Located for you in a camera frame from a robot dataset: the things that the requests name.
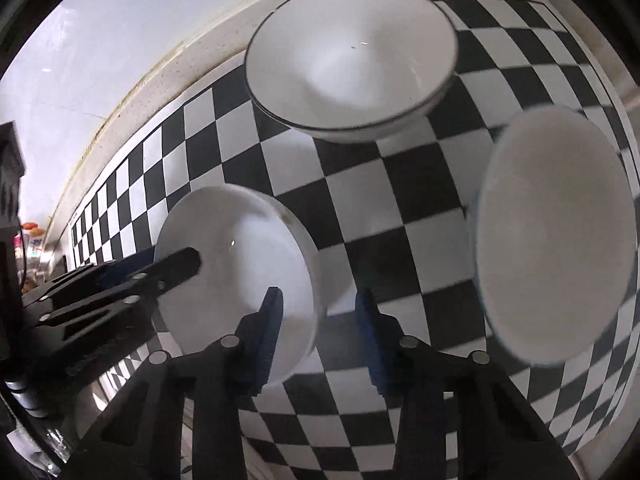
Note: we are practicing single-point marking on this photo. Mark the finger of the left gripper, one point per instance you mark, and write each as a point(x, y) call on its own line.
point(152, 281)
point(89, 280)

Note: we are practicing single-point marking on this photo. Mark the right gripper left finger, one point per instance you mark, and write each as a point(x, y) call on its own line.
point(138, 435)

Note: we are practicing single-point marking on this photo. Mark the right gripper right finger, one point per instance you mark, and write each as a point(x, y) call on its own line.
point(499, 436)

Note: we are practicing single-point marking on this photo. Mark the small white bowl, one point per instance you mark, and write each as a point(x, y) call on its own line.
point(248, 242)

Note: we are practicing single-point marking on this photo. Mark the white bowl blue rim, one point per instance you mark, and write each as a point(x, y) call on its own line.
point(553, 235)

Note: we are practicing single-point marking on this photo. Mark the white bowl black rim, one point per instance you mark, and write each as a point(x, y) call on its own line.
point(351, 71)

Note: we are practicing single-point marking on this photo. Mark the black white checkered mat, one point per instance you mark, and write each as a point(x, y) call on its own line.
point(388, 216)

